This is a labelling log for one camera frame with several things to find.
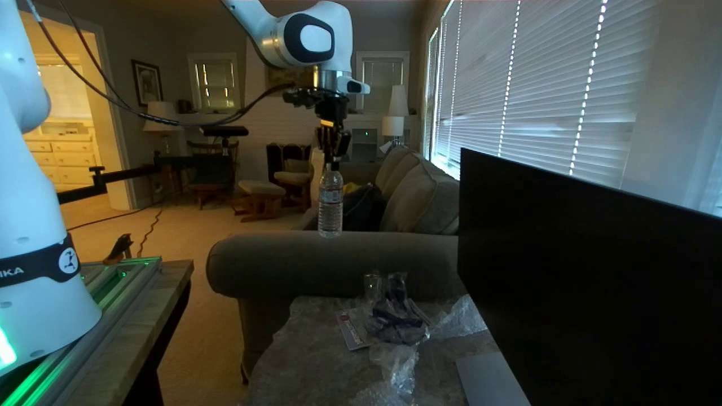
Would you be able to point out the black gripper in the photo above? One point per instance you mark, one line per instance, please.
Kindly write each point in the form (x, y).
(333, 135)

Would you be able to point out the clear crumpled plastic bag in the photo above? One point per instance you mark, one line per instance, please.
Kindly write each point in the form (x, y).
(397, 324)

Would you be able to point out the black camera boom stand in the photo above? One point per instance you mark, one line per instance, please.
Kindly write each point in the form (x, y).
(105, 182)

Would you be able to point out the large white window blinds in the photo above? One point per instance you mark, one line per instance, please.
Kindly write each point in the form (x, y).
(572, 82)

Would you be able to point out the wooden Husky workbench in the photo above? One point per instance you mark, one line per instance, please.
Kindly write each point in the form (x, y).
(143, 317)

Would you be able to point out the white drawer dresser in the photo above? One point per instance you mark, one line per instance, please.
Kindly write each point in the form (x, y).
(63, 158)

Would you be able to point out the upholstered footstool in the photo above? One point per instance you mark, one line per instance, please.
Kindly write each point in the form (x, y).
(259, 197)

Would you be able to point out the dark armchair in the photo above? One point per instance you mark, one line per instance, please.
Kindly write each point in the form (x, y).
(290, 171)

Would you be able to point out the clear plastic water bottle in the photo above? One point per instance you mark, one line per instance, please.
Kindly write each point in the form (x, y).
(330, 205)

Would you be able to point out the beige fabric sofa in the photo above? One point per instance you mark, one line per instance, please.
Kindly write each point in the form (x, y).
(322, 263)

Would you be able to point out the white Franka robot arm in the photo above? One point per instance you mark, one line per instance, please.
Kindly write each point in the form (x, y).
(35, 263)

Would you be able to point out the dark throw pillow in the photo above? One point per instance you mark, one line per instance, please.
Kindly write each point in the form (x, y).
(366, 208)

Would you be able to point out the black flat screen tv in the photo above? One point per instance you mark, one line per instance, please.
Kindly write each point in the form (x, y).
(593, 293)

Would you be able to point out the framed wall picture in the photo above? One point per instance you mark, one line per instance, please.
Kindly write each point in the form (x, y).
(146, 82)

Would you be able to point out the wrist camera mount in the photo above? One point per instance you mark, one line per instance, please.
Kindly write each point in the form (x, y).
(330, 94)

